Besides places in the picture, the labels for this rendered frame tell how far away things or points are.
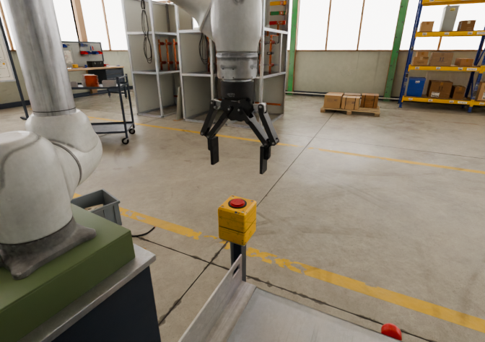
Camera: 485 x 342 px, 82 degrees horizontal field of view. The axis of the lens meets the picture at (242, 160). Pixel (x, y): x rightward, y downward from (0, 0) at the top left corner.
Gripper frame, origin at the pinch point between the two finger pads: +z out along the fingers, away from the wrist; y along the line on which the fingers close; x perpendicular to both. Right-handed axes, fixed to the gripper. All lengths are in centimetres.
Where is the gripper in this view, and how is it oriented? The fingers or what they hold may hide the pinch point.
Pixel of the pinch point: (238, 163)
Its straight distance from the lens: 70.3
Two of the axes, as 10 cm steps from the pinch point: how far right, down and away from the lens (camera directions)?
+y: 9.0, 1.6, -4.0
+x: 4.3, -3.3, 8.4
